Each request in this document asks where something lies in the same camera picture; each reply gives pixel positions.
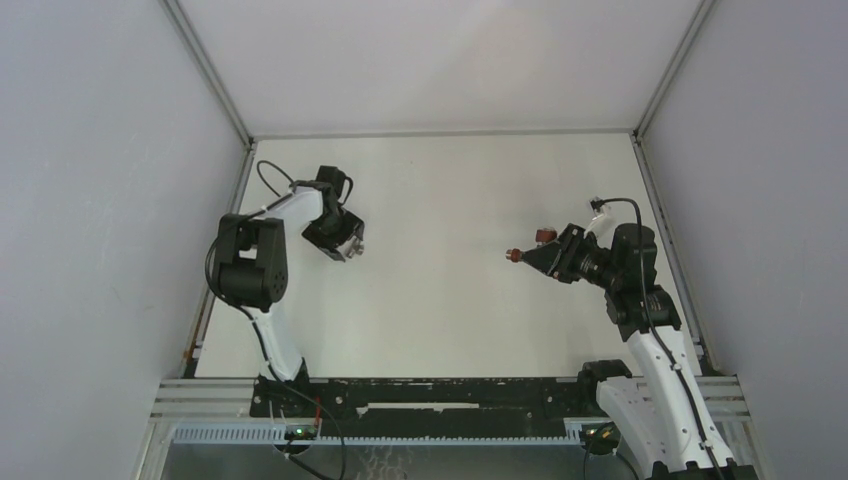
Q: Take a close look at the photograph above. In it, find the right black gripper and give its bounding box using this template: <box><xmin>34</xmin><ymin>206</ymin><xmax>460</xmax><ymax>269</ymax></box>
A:
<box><xmin>521</xmin><ymin>223</ymin><xmax>623</xmax><ymax>291</ymax></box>

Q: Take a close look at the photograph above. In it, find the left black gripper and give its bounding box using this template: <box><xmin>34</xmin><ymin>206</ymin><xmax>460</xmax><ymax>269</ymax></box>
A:
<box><xmin>302</xmin><ymin>208</ymin><xmax>364</xmax><ymax>263</ymax></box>

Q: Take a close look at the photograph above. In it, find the red brown water faucet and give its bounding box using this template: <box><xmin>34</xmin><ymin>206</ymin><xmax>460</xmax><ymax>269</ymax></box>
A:
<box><xmin>504</xmin><ymin>227</ymin><xmax>559</xmax><ymax>263</ymax></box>

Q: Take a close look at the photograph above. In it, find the silver metal tee fitting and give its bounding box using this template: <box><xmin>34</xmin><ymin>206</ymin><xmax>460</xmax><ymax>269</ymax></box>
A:
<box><xmin>340</xmin><ymin>236</ymin><xmax>364</xmax><ymax>259</ymax></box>

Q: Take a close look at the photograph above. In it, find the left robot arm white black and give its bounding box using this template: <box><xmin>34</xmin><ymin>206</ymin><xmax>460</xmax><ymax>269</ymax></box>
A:
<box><xmin>204</xmin><ymin>165</ymin><xmax>365</xmax><ymax>417</ymax></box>

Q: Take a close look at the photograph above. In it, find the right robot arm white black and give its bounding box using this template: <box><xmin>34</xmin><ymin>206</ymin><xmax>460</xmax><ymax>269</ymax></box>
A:
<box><xmin>505</xmin><ymin>223</ymin><xmax>758</xmax><ymax>479</ymax></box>

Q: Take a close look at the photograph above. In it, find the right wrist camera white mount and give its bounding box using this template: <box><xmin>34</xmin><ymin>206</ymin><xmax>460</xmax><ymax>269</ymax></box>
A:
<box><xmin>586</xmin><ymin>197</ymin><xmax>617</xmax><ymax>238</ymax></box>

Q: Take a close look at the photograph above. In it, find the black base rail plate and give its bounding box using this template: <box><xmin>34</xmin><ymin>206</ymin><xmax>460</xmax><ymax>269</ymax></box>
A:
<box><xmin>249</xmin><ymin>377</ymin><xmax>605</xmax><ymax>438</ymax></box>

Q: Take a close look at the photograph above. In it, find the white slotted cable duct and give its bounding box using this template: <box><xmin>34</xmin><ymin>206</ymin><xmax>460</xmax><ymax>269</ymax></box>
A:
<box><xmin>172</xmin><ymin>423</ymin><xmax>584</xmax><ymax>446</ymax></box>

